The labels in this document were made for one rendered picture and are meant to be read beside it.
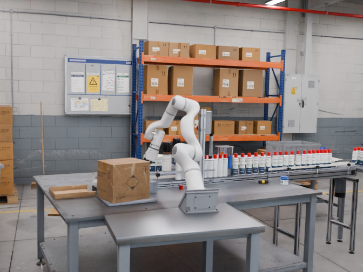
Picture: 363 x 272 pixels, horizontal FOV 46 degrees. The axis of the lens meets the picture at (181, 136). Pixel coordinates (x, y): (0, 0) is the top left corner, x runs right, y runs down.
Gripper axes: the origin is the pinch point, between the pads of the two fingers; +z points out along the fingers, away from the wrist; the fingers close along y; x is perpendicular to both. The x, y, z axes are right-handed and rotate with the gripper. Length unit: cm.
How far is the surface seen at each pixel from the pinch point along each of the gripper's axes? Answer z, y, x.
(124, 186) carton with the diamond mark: 17, -31, -45
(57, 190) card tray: 42, -59, 13
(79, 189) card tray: 36, -43, 11
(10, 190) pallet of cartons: 103, -45, 316
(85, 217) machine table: 41, -57, -65
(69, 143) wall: 19, 41, 447
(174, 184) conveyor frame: 7.1, 26.9, -5.9
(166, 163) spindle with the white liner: -7.5, 27.1, 24.0
